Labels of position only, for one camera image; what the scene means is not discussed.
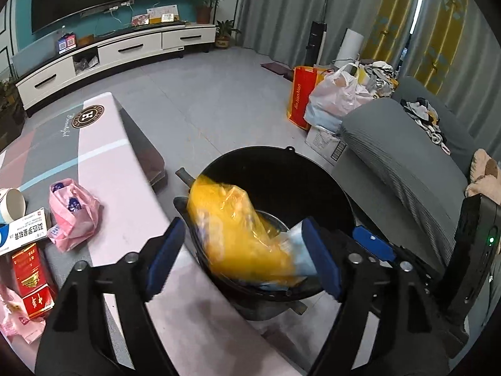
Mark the light blue plastic packet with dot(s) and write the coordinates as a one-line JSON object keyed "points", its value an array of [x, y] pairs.
{"points": [[297, 250]]}

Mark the white air purifier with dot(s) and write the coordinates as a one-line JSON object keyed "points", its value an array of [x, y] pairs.
{"points": [[350, 45]]}

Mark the white plastic bag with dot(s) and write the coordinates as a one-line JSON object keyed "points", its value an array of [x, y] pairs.
{"points": [[336, 94]]}

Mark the white television stand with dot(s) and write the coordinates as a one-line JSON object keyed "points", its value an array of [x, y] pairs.
{"points": [[129, 47]]}

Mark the black trash bin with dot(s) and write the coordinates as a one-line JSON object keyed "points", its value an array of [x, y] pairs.
{"points": [[274, 180]]}

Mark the yellow patterned curtain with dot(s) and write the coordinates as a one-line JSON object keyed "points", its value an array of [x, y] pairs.
{"points": [[438, 27]]}

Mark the white medicine box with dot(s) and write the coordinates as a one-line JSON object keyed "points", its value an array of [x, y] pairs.
{"points": [[27, 231]]}

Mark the cardboard box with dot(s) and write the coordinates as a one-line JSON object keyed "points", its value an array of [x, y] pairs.
{"points": [[325, 143]]}

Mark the pink plastic bag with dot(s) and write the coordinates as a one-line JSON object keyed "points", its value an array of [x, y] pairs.
{"points": [[78, 219]]}

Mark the clothes on sofa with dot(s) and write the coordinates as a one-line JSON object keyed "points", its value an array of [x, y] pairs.
{"points": [[424, 119]]}

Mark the red shopping bag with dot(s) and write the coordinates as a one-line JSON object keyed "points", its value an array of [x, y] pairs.
{"points": [[299, 98]]}

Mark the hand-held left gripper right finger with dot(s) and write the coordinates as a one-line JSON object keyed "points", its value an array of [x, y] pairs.
{"points": [[325, 258]]}

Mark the black upright vacuum cleaner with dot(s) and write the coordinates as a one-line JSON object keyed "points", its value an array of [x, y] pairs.
{"points": [[315, 39]]}

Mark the potted plant in brown pot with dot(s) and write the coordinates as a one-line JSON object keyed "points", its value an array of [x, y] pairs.
{"points": [[204, 9]]}

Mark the leafy plants by cabinet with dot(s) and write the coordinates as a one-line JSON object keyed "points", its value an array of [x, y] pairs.
{"points": [[9, 105]]}

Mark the white paper cup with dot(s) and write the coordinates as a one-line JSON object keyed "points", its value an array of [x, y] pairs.
{"points": [[11, 203]]}

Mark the grey curtain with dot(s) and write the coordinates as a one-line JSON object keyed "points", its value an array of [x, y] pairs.
{"points": [[282, 8]]}

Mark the pink printed wrapper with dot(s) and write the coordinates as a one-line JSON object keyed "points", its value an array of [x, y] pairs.
{"points": [[15, 321]]}

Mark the white desk calendar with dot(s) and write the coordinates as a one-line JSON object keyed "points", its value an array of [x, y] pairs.
{"points": [[162, 11]]}

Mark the grey sofa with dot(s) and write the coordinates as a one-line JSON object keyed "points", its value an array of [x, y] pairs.
{"points": [[391, 156]]}

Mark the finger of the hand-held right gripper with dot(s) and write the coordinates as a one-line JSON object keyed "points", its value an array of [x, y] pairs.
{"points": [[372, 243]]}

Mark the white power strip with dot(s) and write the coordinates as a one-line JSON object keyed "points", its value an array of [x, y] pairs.
{"points": [[119, 6]]}

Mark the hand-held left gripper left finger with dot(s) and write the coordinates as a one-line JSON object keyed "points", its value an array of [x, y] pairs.
{"points": [[164, 258]]}

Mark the red cigarette box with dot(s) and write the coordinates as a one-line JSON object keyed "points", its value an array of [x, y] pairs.
{"points": [[31, 278]]}

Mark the pile of clothes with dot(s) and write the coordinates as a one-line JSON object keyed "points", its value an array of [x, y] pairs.
{"points": [[377, 76]]}

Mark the dark floor mat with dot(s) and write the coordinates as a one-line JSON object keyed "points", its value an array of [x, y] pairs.
{"points": [[277, 68]]}

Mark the yellow plastic bag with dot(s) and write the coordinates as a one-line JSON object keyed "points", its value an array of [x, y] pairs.
{"points": [[227, 219]]}

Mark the small potted floor plant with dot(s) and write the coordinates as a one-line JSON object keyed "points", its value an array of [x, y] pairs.
{"points": [[224, 35]]}

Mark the beige plush toy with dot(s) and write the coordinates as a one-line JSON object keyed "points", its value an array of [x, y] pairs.
{"points": [[483, 172]]}

